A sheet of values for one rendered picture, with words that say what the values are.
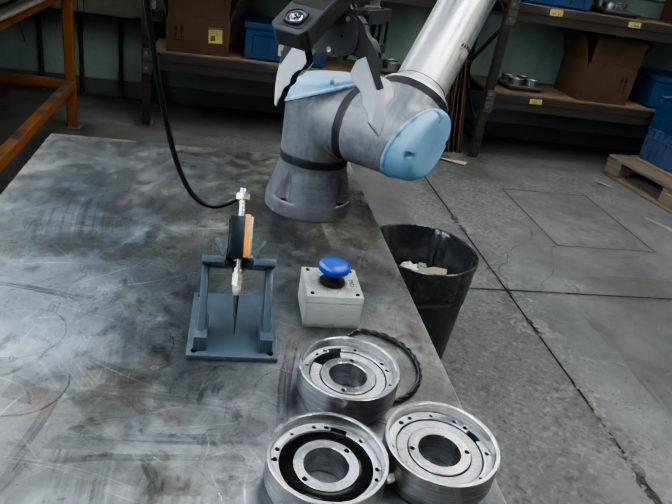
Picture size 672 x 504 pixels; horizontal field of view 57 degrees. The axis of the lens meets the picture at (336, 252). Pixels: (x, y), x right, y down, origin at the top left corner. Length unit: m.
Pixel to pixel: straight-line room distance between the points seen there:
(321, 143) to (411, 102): 0.16
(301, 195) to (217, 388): 0.45
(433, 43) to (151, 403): 0.67
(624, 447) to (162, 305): 1.62
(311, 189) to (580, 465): 1.26
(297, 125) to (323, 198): 0.13
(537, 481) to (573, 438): 0.25
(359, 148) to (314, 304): 0.30
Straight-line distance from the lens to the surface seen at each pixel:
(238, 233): 0.69
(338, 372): 0.68
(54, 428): 0.64
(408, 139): 0.92
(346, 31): 0.75
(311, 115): 0.99
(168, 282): 0.83
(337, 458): 0.58
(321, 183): 1.02
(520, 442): 1.97
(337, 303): 0.75
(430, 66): 1.00
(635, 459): 2.11
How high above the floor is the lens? 1.23
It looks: 27 degrees down
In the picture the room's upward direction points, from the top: 9 degrees clockwise
